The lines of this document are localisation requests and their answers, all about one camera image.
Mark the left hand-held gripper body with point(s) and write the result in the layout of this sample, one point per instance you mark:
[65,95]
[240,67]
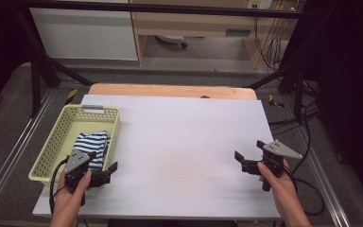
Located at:
[75,162]

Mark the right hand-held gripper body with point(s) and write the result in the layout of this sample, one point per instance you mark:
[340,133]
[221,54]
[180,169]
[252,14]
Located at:
[279,151]

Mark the blue white striped cloth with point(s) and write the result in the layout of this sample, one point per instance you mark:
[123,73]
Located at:
[91,148]

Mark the pale yellow plastic basket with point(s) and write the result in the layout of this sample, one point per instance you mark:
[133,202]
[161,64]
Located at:
[60,138]

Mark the person's right hand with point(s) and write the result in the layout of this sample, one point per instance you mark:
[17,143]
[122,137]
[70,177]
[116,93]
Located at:
[279,186]

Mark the person's left hand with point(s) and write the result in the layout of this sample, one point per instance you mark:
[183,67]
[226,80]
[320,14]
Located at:
[71,198]

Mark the black metal stand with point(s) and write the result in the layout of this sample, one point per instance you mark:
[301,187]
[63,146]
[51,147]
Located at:
[35,85]
[298,94]

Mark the wooden table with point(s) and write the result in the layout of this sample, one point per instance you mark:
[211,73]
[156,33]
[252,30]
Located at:
[170,91]

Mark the white cabinet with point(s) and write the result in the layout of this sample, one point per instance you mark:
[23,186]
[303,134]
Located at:
[82,34]

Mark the wooden desk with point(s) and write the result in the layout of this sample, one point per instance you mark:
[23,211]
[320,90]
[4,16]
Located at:
[195,28]

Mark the chair base with caster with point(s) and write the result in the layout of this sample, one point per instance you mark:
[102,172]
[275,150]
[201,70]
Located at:
[171,38]

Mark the white power strip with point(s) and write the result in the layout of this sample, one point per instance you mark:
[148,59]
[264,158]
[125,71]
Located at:
[260,3]

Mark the aluminium floor rail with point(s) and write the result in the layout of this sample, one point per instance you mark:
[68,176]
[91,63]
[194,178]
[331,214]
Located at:
[15,148]
[324,176]

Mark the black horizontal frame bar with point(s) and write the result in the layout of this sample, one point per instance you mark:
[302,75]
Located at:
[170,8]

